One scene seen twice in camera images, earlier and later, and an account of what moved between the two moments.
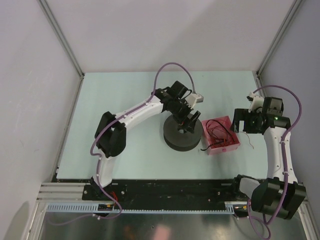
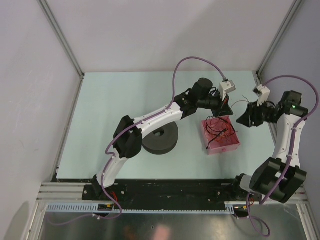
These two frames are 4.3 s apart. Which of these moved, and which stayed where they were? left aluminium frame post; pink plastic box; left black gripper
Moved: left black gripper
Stayed: pink plastic box; left aluminium frame post
